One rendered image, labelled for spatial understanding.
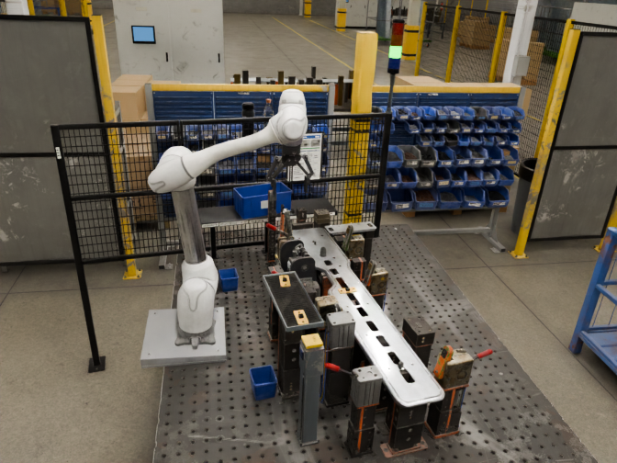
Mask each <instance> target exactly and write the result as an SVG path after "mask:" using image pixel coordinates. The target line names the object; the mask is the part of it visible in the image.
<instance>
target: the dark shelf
mask: <svg viewBox="0 0 617 463"><path fill-rule="evenodd" d="M297 208H305V209H306V210H307V218H313V214H314V209H326V210H327V211H328V212H329V213H330V214H331V216H336V215H338V210H337V209H336V208H335V207H334V206H333V205H332V204H331V203H330V201H329V200H328V199H326V198H309V199H299V200H291V209H294V211H295V213H294V214H292V213H291V212H290V213H289V214H290V219H291V220H296V219H297ZM197 210H198V215H199V219H200V225H201V229H203V228H211V227H219V226H230V225H241V224H250V223H260V222H268V215H266V216H261V217H255V218H249V219H243V218H242V217H241V216H240V214H239V213H238V212H237V211H236V210H235V209H234V205H233V206H223V207H212V208H201V209H197ZM280 217H281V213H278V214H276V216H275V221H280Z"/></svg>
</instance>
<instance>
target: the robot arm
mask: <svg viewBox="0 0 617 463"><path fill-rule="evenodd" d="M307 128H308V119H307V116H306V102H305V98H304V95H303V93H302V92H301V91H299V90H297V89H287V90H285V91H283V93H282V95H281V97H280V101H279V108H278V113H277V114H276V115H275V116H274V117H272V118H271V119H269V123H268V125H267V127H266V128H264V129H263V130H261V131H259V132H257V133H255V134H253V135H250V136H247V137H243V138H239V139H236V140H232V141H226V142H223V143H220V144H217V145H214V146H212V147H209V148H206V149H205V150H202V151H199V152H193V153H192V152H191V151H190V150H189V149H187V148H186V147H184V146H175V147H171V148H170V149H168V150H167V151H166V152H165V153H164V154H163V156H162V157H161V160H160V162H159V163H158V165H157V167H156V169H155V170H153V171H152V172H151V174H150V175H149V177H148V184H149V186H150V188H151V190H152V191H153V192H156V193H166V192H170V191H171V192H172V197H173V202H174V209H175V214H176V218H177V223H178V227H179V232H180V236H181V241H182V245H183V249H184V254H185V260H184V262H183V263H182V276H183V285H182V286H181V287H180V289H179V291H178V295H177V315H178V322H177V325H178V331H177V337H176V340H175V342H174V344H175V345H176V346H180V345H187V344H191V345H192V349H193V350H197V347H198V345H199V344H210V345H214V344H215V343H216V340H215V337H214V332H215V324H216V320H215V319H213V310H214V298H215V294H216V291H217V286H218V280H219V275H218V270H217V268H216V267H215V265H214V262H213V259H212V258H211V257H210V256H208V255H207V254H206V249H205V245H204V240H203V234H202V230H201V225H200V219H199V215H198V210H197V204H196V196H195V190H194V185H195V183H196V177H197V176H199V175H200V174H201V173H203V172H204V171H205V170H206V169H208V168H209V167H210V166H211V165H212V164H215V163H216V162H218V161H220V160H222V159H225V158H228V157H231V156H233V155H237V154H240V153H244V152H248V151H252V150H255V149H258V148H261V147H264V146H266V145H269V144H272V143H280V144H282V155H281V156H276V155H275V156H274V161H273V163H272V165H271V167H270V169H269V171H268V173H267V175H266V177H267V179H271V187H272V188H273V194H274V196H276V179H275V178H276V177H277V176H278V175H279V174H280V172H281V171H282V170H283V169H284V168H285V167H286V166H295V165H298V166H299V168H300V169H301V170H302V171H303V172H304V173H305V175H304V192H305V193H306V194H307V193H308V185H309V184H310V178H311V177H312V176H314V175H315V174H314V172H313V170H312V168H311V165H310V163H309V159H308V156H307V155H306V154H305V153H304V154H303V155H300V145H301V143H302V142H303V136H304V135H305V133H306V131H307ZM301 158H302V159H303V160H304V161H305V163H306V165H307V167H308V169H309V173H308V172H307V171H306V170H305V168H304V167H303V166H302V165H301V164H300V163H299V161H300V159H301ZM280 160H282V161H283V162H282V163H281V164H280V165H279V166H278V167H277V169H276V170H275V168H276V165H277V163H278V162H279V161H280ZM274 170H275V171H274ZM273 172H274V173H273Z"/></svg>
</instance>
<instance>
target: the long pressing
mask: <svg viewBox="0 0 617 463"><path fill-rule="evenodd" d="M292 231H293V236H294V240H296V239H299V238H300V239H299V240H301V241H302V242H303V243H304V248H305V250H306V251H307V252H308V254H309V255H310V256H312V257H313V258H314V260H315V270H319V271H321V272H323V273H324V274H325V275H326V277H327V278H328V279H329V280H330V282H331V284H332V287H331V288H330V289H329V290H328V296H329V295H334V296H335V298H336V299H337V300H338V301H339V303H340V305H341V307H342V311H349V312H350V313H351V314H352V315H353V317H354V318H355V320H356V325H355V334H354V339H355V340H356V342H357V343H358V344H359V346H360V347H361V349H362V350H363V352H364V354H365V356H366V357H367V359H368V361H369V362H370V364H371V365H372V366H376V368H377V369H378V371H379V372H380V374H381V376H382V382H383V384H384V386H385V387H386V389H387V391H388V393H389V394H390V396H391V397H392V399H393V401H394V402H395V403H396V404H397V405H398V406H400V407H403V408H411V407H416V406H420V405H424V404H428V403H433V402H437V401H441V400H443V398H444V395H445V393H444V391H443V389H442V387H441V386H440V385H439V383H438V382H437V381H436V380H435V378H434V377H433V376H432V374H431V373H430V371H429V370H428V369H427V367H426V366H424V364H423V363H422V362H421V360H420V359H419V358H418V356H417V355H416V354H415V352H414V351H413V350H412V348H411V347H410V346H409V344H408V343H407V342H406V340H405V339H404V338H403V336H402V335H401V334H400V332H399V331H398V329H397V328H396V327H395V326H394V324H393V323H392V322H391V320H390V319H389V318H388V317H387V316H386V314H385V313H384V312H383V310H382V309H381V308H380V307H379V305H378V304H377V303H376V301H375V300H374V298H373V297H372V296H371V294H370V293H369V292H368V290H367V289H366V288H365V286H364V285H363V284H362V282H361V281H360V280H359V278H358V277H357V276H356V274H355V273H354V272H353V270H352V269H351V261H350V260H349V259H348V257H347V256H346V255H345V253H344V252H343V251H342V249H341V248H340V247H339V245H338V244H337V243H336V242H335V241H334V240H333V239H332V237H331V236H330V235H329V233H328V232H327V231H326V230H325V229H323V228H310V229H301V230H292ZM321 235H323V236H321ZM313 241H314V243H315V242H316V245H315V244H314V243H313ZM321 247H325V248H326V256H325V257H321V256H320V248H321ZM324 261H330V262H331V265H326V264H325V263H324ZM339 265H340V266H339ZM331 269H335V270H336V271H337V272H338V275H333V274H332V272H331V271H330V270H331ZM339 277H340V278H341V279H342V280H343V281H344V283H345V284H346V286H347V287H348V288H351V287H355V288H356V289H357V292H350V293H353V295H354V296H355V298H356V299H357V301H358V302H359V303H360V305H358V306H354V305H353V303H352V302H351V300H350V299H349V298H348V296H347V295H346V294H347V293H343V294H340V292H339V291H338V288H342V287H341V285H340V284H339V283H338V281H337V280H336V278H339ZM367 303H368V304H367ZM357 308H363V309H364V310H365V312H366V314H367V315H368V316H367V317H362V316H361V314H360V313H359V312H358V310H357ZM366 322H373V323H374V325H375V326H376V328H377V330H378V331H376V332H372V331H371V329H370V328H369V327H368V325H367V324H366ZM366 334H367V336H366ZM377 336H383V337H384V338H385V340H386V341H387V343H388V344H389V346H388V347H383V346H382V345H381V344H380V343H379V342H378V340H377V339H376V337H377ZM390 352H393V353H395V354H396V356H397V357H398V359H399V360H400V361H403V362H404V368H402V369H399V368H398V365H396V364H394V363H393V361H392V360H391V358H390V357H389V356H388V354H387V353H390ZM412 364H413V365H412ZM389 368H390V369H389ZM404 369H405V370H407V371H408V372H409V374H410V375H411V377H412V378H413V380H414V381H415V382H413V383H408V382H407V381H406V380H405V379H404V378H403V376H402V375H401V373H400V372H399V371H400V370H404Z"/></svg>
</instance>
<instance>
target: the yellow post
mask: <svg viewBox="0 0 617 463"><path fill-rule="evenodd" d="M377 40H378V34H377V33H375V32H366V31H358V32H357V36H356V48H355V60H354V73H353V96H352V109H351V114H359V113H371V107H372V87H373V82H374V76H375V68H376V50H377ZM370 119H371V118H368V123H367V119H365V122H364V119H356V124H359V120H360V124H363V122H364V124H370ZM351 128H352V133H353V134H352V138H351V134H349V141H350V140H351V141H355V143H354V151H348V158H349V152H350V158H352V159H350V162H349V159H347V170H346V174H348V164H349V165H361V166H360V173H362V172H363V164H364V158H361V164H360V158H357V163H356V158H353V157H356V154H357V157H360V154H361V157H364V156H365V157H366V158H365V164H366V159H367V150H362V153H361V150H358V152H357V150H356V149H357V142H358V149H361V144H362V149H364V148H366V149H368V139H369V133H363V143H362V142H361V141H358V133H356V132H358V131H359V132H363V125H360V130H359V125H356V128H355V125H353V126H352V119H351V121H350V133H351ZM354 130H355V140H354ZM365 134H366V140H367V142H366V144H365ZM361 180H362V179H359V181H360V182H359V186H358V182H355V185H354V182H352V186H351V182H349V181H351V180H348V186H347V183H345V189H346V187H347V189H350V188H351V197H353V188H357V187H358V188H361V186H362V195H361V189H358V196H363V195H364V189H365V181H363V184H362V181H361ZM356 196H357V189H355V190H354V197H353V198H344V207H343V212H345V211H348V210H349V211H352V210H353V218H352V212H349V219H351V220H345V222H344V213H343V220H342V224H346V223H347V222H348V223H351V221H352V223H354V218H358V217H359V218H362V211H360V215H359V211H356V217H355V208H356V210H359V207H360V210H362V208H363V204H361V205H360V204H357V207H356V204H355V203H356V198H357V203H360V197H356ZM345 199H346V204H349V199H350V204H353V203H354V205H350V208H349V205H346V210H345ZM345 218H346V219H348V212H345ZM359 222H361V219H359Z"/></svg>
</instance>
